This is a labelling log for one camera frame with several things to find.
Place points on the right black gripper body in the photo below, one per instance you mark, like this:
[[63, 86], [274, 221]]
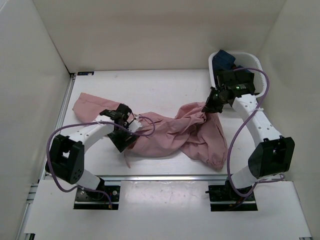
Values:
[[214, 103]]

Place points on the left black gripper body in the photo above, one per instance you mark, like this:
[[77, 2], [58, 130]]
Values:
[[125, 125]]

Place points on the pink trousers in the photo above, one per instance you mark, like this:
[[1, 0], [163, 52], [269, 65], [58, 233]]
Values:
[[197, 134]]

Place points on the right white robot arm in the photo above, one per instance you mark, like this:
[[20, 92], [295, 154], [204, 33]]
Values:
[[273, 152]]

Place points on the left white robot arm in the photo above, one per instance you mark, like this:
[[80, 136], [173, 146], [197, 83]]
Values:
[[67, 152]]

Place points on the dark blue folded garment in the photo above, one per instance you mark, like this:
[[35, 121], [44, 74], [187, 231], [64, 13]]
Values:
[[223, 61]]

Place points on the white plastic laundry basket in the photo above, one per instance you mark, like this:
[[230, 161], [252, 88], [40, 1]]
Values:
[[246, 60]]

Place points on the black label sticker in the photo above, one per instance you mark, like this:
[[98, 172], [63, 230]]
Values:
[[85, 73]]

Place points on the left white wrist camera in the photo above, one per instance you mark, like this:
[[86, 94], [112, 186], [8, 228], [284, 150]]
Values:
[[135, 126]]

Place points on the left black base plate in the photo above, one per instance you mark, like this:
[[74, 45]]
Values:
[[86, 200]]

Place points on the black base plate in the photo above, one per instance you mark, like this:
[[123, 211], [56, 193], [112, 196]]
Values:
[[223, 199], [86, 200]]

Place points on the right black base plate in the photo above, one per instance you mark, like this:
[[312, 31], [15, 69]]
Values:
[[223, 199]]

